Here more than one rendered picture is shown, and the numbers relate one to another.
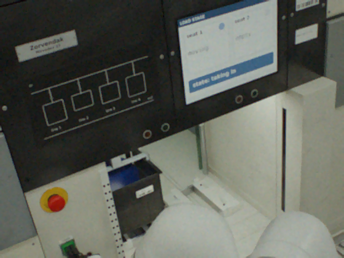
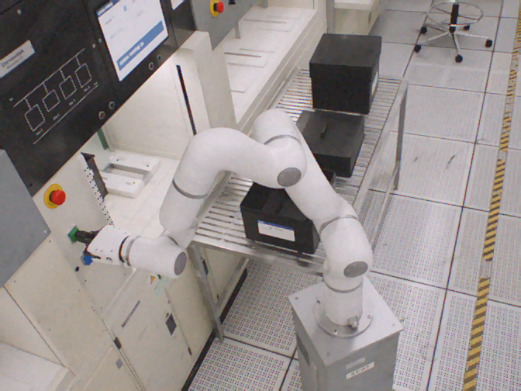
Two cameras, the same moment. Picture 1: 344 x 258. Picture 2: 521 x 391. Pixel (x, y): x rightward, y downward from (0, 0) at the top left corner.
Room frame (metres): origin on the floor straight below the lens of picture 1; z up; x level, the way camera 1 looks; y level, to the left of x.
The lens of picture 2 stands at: (-0.21, 0.45, 2.22)
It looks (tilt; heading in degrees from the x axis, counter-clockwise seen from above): 43 degrees down; 323
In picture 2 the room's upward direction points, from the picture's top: 9 degrees counter-clockwise
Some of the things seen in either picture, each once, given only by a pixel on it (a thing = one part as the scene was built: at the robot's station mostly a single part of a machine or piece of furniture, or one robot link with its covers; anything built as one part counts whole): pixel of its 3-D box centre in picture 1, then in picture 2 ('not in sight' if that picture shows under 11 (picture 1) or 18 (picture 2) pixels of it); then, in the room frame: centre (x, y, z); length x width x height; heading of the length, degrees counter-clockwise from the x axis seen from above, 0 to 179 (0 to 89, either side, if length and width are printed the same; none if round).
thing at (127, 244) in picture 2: not in sight; (132, 250); (0.77, 0.18, 1.20); 0.09 x 0.03 x 0.08; 115
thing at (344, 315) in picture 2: not in sight; (343, 294); (0.43, -0.28, 0.85); 0.19 x 0.19 x 0.18
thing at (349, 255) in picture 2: not in sight; (346, 259); (0.40, -0.26, 1.07); 0.19 x 0.12 x 0.24; 147
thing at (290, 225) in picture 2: not in sight; (290, 205); (0.84, -0.45, 0.85); 0.28 x 0.28 x 0.17; 24
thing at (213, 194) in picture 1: (200, 202); (125, 172); (1.45, -0.12, 0.89); 0.22 x 0.21 x 0.04; 25
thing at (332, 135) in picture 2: not in sight; (324, 139); (1.03, -0.85, 0.83); 0.29 x 0.29 x 0.13; 27
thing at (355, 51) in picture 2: not in sight; (346, 73); (1.24, -1.23, 0.89); 0.29 x 0.29 x 0.25; 28
